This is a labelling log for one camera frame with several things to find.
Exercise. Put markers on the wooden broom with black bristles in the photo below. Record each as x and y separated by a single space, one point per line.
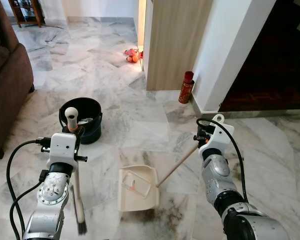
78 200

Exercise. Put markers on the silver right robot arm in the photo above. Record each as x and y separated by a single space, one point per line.
217 182

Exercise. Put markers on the red and orange floor ornament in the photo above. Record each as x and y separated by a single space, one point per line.
132 56

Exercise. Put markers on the black round bucket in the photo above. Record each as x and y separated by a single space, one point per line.
90 125

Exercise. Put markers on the red spray can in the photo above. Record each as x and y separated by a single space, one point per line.
186 90

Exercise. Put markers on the clear plastic wrapper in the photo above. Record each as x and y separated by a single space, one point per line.
136 182

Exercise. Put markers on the brown fabric sofa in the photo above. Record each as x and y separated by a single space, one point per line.
7 80

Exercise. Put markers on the light wooden cabinet panel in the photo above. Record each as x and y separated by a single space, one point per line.
175 45

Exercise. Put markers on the dark wooden staircase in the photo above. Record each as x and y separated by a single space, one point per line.
275 70

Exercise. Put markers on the dark wooden shelf stand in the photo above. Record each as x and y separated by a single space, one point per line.
27 12

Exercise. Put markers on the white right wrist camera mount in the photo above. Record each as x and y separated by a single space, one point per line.
218 135

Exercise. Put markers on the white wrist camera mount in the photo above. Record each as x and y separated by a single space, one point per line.
61 149
218 135

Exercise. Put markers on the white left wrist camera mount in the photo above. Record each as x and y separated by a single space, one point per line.
61 149

